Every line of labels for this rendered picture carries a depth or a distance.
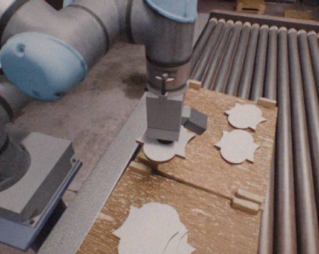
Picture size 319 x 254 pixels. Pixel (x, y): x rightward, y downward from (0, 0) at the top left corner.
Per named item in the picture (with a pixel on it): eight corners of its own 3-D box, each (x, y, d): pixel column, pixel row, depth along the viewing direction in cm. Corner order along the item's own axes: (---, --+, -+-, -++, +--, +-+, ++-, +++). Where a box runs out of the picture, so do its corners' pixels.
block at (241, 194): (234, 198, 57) (236, 193, 55) (235, 192, 58) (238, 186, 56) (259, 208, 55) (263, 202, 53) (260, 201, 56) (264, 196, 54)
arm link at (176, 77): (193, 46, 40) (188, 72, 34) (191, 70, 43) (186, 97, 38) (150, 43, 41) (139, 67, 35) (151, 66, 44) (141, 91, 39)
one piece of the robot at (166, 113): (217, 88, 35) (202, 155, 46) (217, 58, 41) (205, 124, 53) (139, 80, 36) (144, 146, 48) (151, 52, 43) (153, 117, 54)
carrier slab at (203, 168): (133, 164, 66) (133, 161, 65) (183, 86, 92) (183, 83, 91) (262, 213, 56) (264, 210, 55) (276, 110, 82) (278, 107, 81)
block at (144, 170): (129, 171, 62) (128, 165, 60) (132, 166, 64) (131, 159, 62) (149, 178, 61) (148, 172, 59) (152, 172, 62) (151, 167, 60)
